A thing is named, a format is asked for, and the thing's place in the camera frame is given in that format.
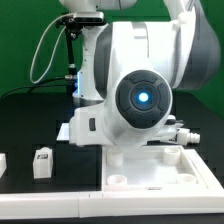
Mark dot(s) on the black camera on stand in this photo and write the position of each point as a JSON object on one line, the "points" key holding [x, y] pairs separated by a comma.
{"points": [[73, 25]]}

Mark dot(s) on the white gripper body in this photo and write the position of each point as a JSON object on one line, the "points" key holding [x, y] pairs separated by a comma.
{"points": [[85, 127]]}

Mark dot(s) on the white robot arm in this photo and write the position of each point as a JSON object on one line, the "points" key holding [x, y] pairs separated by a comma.
{"points": [[130, 70]]}

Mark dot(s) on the white L-shaped fence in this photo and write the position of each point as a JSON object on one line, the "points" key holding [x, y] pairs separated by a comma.
{"points": [[109, 203]]}

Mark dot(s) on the white block at left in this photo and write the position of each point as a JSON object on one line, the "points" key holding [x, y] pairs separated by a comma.
{"points": [[3, 165]]}

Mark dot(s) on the white tag sheet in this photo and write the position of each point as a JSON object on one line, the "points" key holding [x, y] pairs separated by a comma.
{"points": [[63, 134]]}

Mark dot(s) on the white square tabletop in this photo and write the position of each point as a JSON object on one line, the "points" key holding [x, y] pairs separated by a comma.
{"points": [[163, 168]]}

